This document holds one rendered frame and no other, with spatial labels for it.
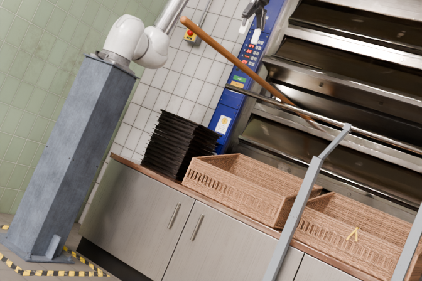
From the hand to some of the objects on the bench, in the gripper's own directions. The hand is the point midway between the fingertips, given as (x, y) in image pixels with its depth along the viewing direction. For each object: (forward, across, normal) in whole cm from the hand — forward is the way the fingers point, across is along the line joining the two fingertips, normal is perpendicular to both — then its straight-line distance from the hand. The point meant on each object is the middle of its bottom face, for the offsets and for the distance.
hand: (248, 36), depth 236 cm
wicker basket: (+78, -51, +3) cm, 94 cm away
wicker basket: (+82, -50, +64) cm, 115 cm away
